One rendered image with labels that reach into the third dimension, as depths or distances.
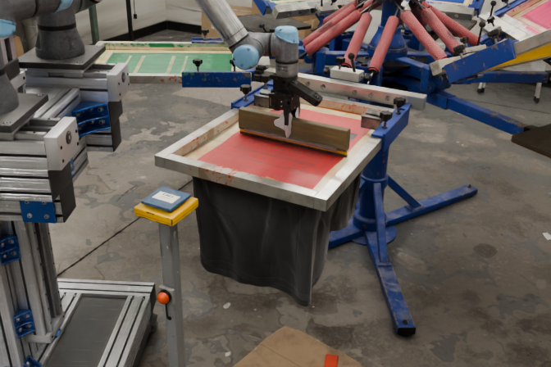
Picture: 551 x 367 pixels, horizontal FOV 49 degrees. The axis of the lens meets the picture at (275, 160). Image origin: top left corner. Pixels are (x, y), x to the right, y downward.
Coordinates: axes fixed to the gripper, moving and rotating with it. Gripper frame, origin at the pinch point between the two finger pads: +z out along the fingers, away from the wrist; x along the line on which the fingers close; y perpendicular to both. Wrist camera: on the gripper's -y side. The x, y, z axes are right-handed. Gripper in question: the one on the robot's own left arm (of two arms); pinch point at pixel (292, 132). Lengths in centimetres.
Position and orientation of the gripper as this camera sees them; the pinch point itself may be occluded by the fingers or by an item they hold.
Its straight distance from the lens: 204.3
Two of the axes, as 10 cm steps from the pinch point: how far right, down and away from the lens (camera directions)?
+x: -4.6, 3.7, -8.1
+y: -8.9, -1.8, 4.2
